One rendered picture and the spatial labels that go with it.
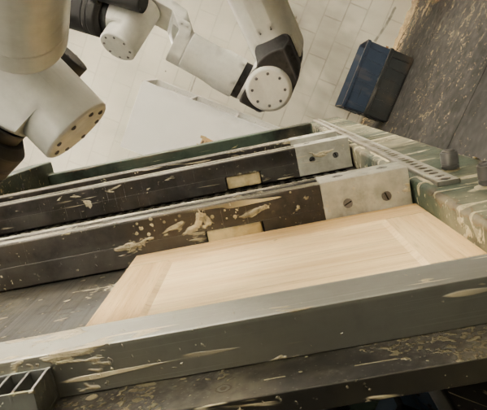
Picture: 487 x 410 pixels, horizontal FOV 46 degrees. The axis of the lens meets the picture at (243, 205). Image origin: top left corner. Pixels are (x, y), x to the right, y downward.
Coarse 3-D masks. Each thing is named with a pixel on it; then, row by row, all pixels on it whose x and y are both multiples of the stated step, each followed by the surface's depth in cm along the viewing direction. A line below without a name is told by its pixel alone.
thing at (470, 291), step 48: (336, 288) 48; (384, 288) 46; (432, 288) 45; (480, 288) 45; (48, 336) 51; (96, 336) 48; (144, 336) 46; (192, 336) 46; (240, 336) 46; (288, 336) 46; (336, 336) 46; (384, 336) 46; (96, 384) 47
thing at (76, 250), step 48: (240, 192) 86; (288, 192) 80; (336, 192) 80; (384, 192) 80; (0, 240) 87; (48, 240) 83; (96, 240) 82; (144, 240) 82; (192, 240) 82; (0, 288) 84
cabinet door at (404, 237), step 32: (320, 224) 79; (352, 224) 76; (384, 224) 73; (416, 224) 70; (160, 256) 79; (192, 256) 76; (224, 256) 74; (256, 256) 71; (288, 256) 68; (320, 256) 66; (352, 256) 63; (384, 256) 61; (416, 256) 59; (448, 256) 56; (128, 288) 67; (160, 288) 66; (192, 288) 64; (224, 288) 61; (256, 288) 59; (288, 288) 58; (96, 320) 59
